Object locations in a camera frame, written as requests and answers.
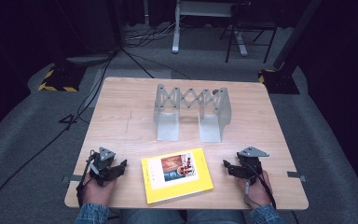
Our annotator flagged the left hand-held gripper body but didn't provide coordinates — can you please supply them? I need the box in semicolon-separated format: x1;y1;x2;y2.
88;147;119;188

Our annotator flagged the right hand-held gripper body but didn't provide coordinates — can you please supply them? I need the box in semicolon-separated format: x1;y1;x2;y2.
236;146;269;186

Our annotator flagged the person's left hand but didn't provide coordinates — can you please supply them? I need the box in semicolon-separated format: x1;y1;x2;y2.
81;173;117;207

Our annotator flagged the person's right hand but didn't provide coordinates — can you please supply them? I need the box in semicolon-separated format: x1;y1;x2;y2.
236;170;274;210

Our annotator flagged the yellow book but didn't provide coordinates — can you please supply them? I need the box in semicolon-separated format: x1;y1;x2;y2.
141;147;214;205

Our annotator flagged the grey metal expandable book rack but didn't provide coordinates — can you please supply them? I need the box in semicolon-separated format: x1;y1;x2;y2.
153;83;232;144

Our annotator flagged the black yellow striped stand base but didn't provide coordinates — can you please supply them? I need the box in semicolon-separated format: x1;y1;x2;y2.
37;63;88;93
258;68;301;95

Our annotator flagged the black chair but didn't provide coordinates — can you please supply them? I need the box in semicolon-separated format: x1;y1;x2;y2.
218;2;280;64

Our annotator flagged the right hand-held gripper black cable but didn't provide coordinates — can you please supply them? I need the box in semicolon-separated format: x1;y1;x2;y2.
243;169;278;210

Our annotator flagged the hand-held gripper black cable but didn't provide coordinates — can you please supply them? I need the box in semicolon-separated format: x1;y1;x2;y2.
243;169;278;210
76;148;97;208

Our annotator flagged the left hand-held gripper black cable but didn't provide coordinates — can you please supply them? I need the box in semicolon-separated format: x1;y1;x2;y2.
76;148;97;208

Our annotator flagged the long black floor cable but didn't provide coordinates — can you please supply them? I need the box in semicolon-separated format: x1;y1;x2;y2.
0;46;122;216

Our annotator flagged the bundle of floor cables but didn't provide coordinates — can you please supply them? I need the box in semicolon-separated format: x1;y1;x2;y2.
124;20;183;49

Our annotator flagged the black slanted stand post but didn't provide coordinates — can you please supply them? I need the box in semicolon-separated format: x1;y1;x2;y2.
272;0;324;71

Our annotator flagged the white desk frame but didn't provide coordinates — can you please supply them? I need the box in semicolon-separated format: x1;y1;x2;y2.
171;0;250;58

